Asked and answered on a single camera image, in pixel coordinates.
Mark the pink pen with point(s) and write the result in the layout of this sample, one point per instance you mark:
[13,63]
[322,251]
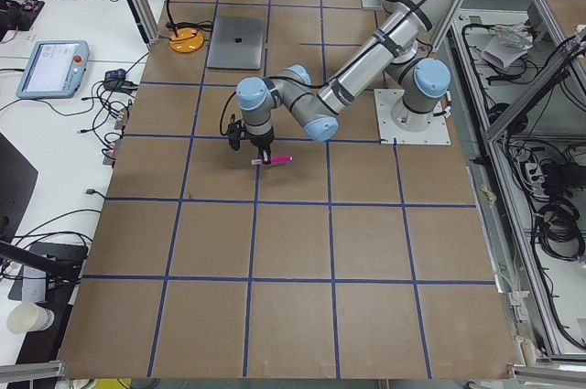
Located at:
[277,159]

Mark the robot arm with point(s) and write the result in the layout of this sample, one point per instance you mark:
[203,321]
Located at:
[393,49]

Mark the teach pendant tablet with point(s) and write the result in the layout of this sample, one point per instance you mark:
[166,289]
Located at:
[54,70]

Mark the silver laptop notebook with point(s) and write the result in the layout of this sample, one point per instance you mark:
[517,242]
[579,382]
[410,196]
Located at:
[237,43]

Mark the white paper cup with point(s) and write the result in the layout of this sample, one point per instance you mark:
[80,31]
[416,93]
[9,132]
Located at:
[29,317]

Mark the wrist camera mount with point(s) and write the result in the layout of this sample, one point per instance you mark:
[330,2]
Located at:
[236,133]

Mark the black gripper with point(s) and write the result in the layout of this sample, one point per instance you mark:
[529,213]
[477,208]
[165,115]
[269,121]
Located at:
[262,143]

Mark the orange desk lamp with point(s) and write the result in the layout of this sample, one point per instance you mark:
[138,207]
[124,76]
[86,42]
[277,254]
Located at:
[187,34]

